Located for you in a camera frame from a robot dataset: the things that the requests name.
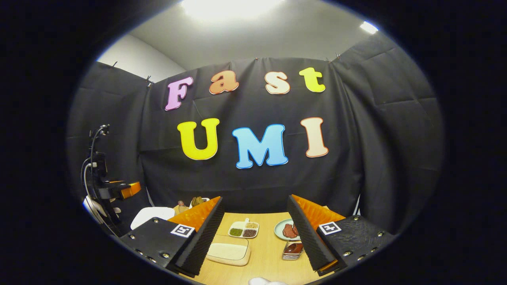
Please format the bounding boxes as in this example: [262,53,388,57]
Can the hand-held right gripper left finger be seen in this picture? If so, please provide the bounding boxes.
[119,196,224,277]

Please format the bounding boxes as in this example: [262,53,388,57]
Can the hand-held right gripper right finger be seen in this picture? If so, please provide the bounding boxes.
[287,194,396,277]

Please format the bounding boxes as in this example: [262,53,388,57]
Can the metal wire chopstick holder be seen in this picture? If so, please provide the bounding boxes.
[282,241,305,260]

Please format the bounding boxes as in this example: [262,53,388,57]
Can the clear tray of white rice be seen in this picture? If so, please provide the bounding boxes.
[205,234,251,266]

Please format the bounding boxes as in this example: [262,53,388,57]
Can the white rice cooker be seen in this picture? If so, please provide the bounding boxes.
[130,206,176,230]

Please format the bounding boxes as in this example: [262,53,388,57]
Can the pale green plate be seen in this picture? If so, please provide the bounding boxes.
[274,218,301,241]

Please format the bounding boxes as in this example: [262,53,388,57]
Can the white divided bean dish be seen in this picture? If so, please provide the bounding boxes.
[228,218,260,239]

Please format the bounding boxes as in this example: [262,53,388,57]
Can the large ceiling light panel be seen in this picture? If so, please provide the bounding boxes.
[180,0,286,20]

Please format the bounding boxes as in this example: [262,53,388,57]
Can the white cable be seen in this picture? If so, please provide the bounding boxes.
[80,162,97,198]

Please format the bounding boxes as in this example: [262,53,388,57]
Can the black cable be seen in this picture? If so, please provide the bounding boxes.
[90,124,110,186]

